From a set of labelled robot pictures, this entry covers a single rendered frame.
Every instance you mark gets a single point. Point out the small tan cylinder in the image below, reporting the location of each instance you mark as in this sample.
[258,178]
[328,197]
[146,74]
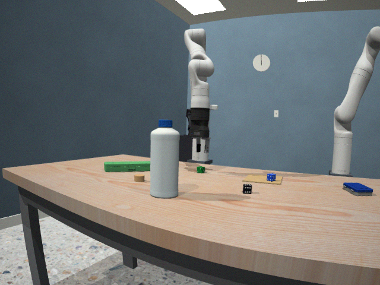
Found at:
[139,178]

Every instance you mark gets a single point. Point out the white plastic bottle with blue cap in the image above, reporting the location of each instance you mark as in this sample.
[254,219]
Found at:
[164,161]

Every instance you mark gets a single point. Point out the green die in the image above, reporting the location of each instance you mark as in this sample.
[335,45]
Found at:
[200,169]

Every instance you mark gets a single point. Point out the tan square mat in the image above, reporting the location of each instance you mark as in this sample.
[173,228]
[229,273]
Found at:
[262,179]

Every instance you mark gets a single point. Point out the blue die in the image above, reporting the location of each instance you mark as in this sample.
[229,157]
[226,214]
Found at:
[271,177]

